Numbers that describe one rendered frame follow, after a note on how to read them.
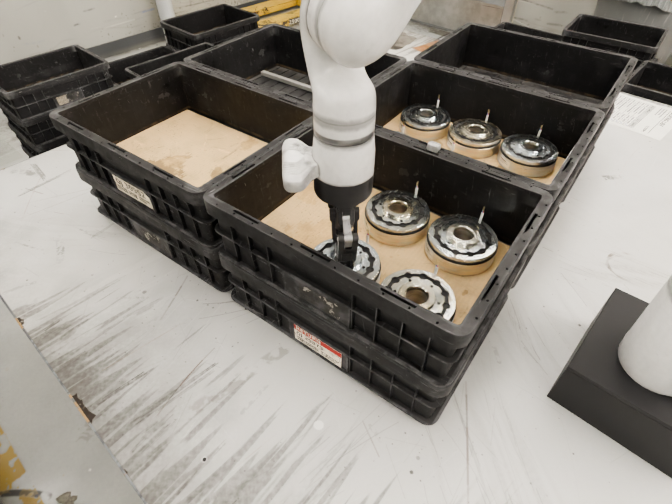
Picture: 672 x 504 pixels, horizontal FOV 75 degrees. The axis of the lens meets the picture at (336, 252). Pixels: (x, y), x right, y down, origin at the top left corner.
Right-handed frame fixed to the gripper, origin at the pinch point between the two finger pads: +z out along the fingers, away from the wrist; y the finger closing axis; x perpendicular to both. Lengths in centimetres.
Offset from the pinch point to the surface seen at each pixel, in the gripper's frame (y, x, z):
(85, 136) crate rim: 22.5, 40.2, -7.6
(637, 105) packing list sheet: 67, -94, 15
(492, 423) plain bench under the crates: -21.0, -19.1, 15.3
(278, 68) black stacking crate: 72, 10, 2
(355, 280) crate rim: -12.8, -0.1, -7.7
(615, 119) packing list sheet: 60, -83, 15
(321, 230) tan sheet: 7.0, 2.7, 2.3
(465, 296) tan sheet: -8.4, -16.3, 2.3
